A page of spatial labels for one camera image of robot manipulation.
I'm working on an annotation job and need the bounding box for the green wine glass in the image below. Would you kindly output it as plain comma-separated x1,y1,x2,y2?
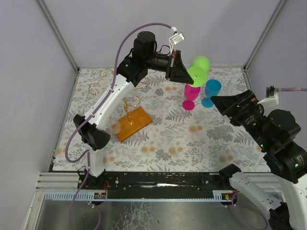
188,56,211,88

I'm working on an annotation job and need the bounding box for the pink wine glass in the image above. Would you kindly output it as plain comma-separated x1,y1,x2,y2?
182,84,201,111

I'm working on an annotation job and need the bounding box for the blue wine glass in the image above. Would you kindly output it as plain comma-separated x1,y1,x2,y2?
201,79,222,108

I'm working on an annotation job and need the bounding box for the clear wine glass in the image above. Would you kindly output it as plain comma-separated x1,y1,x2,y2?
229,77,241,86
111,121,121,134

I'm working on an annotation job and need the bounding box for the clear wine glass front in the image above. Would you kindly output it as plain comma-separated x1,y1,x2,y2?
111,121,121,134

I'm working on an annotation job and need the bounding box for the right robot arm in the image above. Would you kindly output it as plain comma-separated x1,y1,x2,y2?
211,90,307,230

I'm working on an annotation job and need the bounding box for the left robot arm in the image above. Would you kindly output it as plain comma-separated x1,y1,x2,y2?
73,31,194,151

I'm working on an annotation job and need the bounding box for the floral table mat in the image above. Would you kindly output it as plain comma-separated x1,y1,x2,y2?
51,68,270,174

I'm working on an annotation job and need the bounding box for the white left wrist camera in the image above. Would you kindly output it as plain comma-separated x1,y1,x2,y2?
169,26,185,53

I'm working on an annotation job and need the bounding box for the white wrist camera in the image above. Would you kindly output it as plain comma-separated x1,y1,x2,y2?
258,85,279,108
169,26,185,53

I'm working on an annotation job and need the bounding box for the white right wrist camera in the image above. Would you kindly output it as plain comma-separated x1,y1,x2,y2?
258,85,279,108

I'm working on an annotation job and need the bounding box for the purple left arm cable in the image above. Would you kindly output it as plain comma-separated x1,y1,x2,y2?
65,22,175,230

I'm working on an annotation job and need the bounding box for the gold wire glass rack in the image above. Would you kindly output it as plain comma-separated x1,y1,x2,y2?
84,74,153,145

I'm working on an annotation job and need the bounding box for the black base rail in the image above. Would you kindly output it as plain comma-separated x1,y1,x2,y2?
78,164,241,200

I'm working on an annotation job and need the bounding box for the white slotted cable duct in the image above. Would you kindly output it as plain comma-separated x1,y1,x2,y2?
45,190,107,201

